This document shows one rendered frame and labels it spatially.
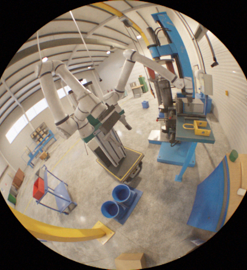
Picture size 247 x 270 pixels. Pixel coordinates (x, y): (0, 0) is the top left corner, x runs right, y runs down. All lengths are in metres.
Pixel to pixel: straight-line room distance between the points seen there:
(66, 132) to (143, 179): 1.50
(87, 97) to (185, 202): 1.78
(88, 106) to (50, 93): 0.41
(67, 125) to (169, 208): 1.75
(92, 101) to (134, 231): 1.74
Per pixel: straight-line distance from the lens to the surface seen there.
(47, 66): 0.81
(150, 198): 1.59
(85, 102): 0.43
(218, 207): 1.01
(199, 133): 0.83
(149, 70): 1.55
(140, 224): 1.61
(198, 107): 1.24
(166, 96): 1.59
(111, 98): 1.03
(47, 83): 0.75
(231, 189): 0.91
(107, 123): 0.41
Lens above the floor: 1.57
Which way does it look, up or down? 33 degrees down
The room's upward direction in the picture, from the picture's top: 24 degrees counter-clockwise
